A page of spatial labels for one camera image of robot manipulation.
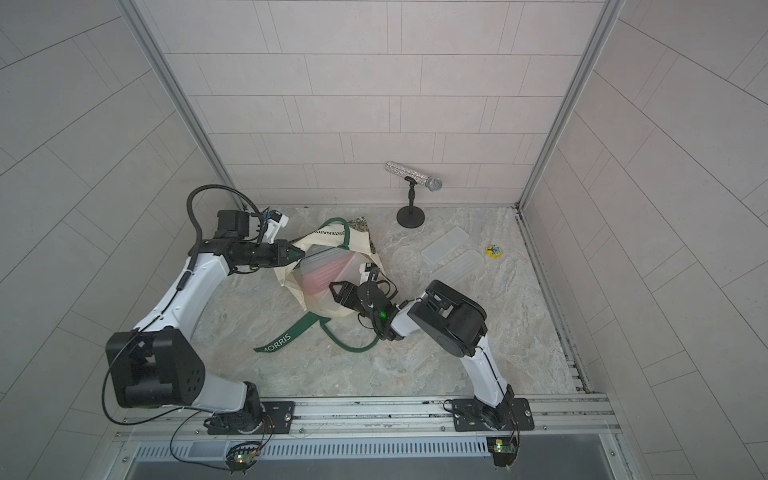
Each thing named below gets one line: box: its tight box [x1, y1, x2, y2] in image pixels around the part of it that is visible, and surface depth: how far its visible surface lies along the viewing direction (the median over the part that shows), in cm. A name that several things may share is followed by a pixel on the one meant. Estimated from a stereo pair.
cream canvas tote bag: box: [254, 218, 382, 353], surface depth 88 cm
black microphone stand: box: [396, 176, 426, 229], surface depth 114 cm
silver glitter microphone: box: [385, 161, 443, 192], surface depth 98 cm
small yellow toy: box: [485, 244, 503, 258], surface depth 104 cm
